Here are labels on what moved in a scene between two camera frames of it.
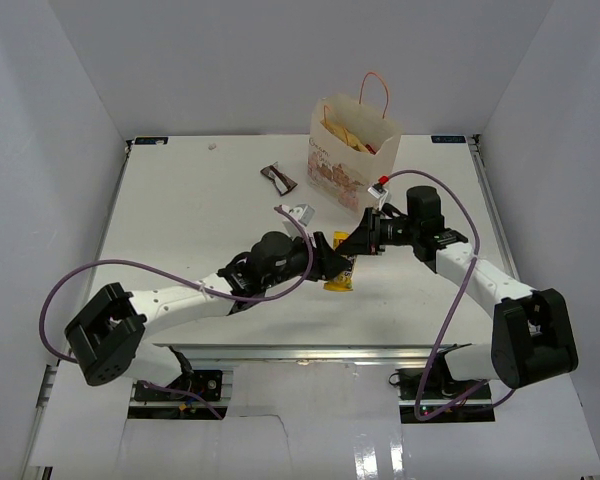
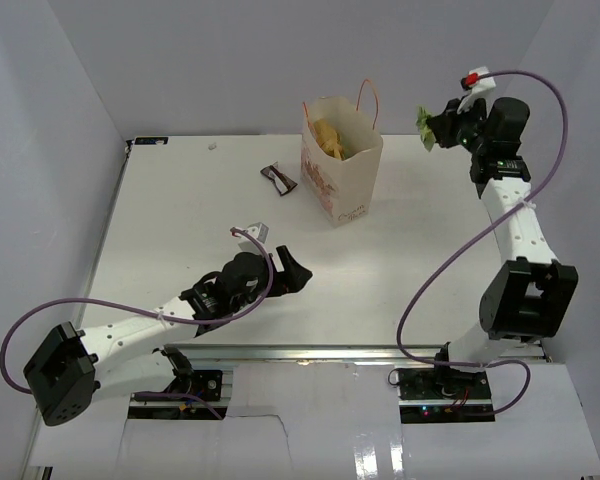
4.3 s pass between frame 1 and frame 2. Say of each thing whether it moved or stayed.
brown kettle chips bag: moved
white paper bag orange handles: moved
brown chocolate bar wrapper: stayed
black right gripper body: moved
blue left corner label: stayed
